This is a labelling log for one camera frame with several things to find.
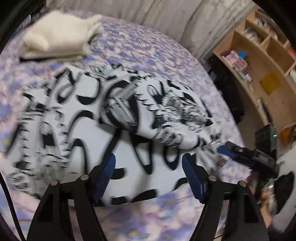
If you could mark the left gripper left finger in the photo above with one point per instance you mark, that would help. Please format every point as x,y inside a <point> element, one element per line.
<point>102,180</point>

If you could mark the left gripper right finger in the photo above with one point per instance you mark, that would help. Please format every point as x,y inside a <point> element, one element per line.
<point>196,176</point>

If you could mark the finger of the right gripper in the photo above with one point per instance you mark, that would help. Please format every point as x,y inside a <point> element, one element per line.
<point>227,150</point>

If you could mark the black white graffiti print garment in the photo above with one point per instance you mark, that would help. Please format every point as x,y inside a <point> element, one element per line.
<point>82,117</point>

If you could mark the person's right hand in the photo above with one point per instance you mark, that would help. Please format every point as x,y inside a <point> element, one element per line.
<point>268,207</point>

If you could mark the yellow sticky note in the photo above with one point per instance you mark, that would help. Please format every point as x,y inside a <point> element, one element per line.
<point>269,83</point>

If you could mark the pink boxes on shelf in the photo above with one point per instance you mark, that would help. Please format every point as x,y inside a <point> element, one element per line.
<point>238,63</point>

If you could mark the wooden bookshelf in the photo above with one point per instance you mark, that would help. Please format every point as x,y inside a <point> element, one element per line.
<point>267,51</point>

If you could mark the purple floral fleece bedspread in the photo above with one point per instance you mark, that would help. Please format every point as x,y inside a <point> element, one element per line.
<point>172,216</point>

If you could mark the grey curtain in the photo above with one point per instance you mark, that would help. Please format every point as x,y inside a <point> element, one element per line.
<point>197,25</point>

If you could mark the folded cream white garment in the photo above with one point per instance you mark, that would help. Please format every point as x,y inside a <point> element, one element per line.
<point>58,35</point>

